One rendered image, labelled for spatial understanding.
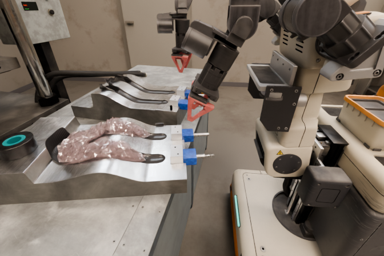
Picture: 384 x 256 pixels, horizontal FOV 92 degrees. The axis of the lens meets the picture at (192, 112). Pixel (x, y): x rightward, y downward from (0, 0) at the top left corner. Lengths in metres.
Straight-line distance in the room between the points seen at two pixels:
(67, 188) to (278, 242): 0.93
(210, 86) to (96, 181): 0.37
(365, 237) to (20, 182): 1.04
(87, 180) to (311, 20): 0.60
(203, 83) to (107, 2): 3.23
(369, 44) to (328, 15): 0.10
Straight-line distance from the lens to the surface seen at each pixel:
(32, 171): 0.62
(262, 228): 1.16
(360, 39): 0.50
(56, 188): 0.61
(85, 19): 3.82
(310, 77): 0.69
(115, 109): 0.86
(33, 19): 1.39
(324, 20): 0.45
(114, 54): 3.70
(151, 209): 0.54
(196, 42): 0.43
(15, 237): 0.64
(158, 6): 3.26
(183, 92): 0.86
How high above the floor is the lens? 1.25
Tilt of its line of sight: 30 degrees down
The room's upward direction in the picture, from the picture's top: straight up
